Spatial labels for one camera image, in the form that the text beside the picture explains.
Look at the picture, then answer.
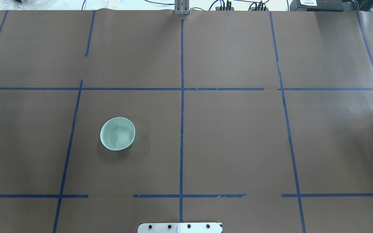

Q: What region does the light green ceramic bowl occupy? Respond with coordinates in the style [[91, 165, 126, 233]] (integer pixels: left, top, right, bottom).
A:
[[100, 117, 136, 151]]

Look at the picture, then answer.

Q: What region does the black power strip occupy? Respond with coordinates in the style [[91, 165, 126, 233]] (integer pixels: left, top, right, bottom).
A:
[[215, 6, 234, 11]]

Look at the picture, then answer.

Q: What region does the black device with label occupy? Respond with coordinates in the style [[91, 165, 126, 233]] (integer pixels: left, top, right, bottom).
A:
[[289, 0, 344, 12]]

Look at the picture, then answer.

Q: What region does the aluminium frame post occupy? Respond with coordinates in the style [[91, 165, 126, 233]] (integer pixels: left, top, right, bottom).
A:
[[174, 0, 191, 15]]

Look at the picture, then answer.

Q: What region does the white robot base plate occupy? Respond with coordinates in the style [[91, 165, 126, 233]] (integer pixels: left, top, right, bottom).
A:
[[137, 222, 223, 233]]

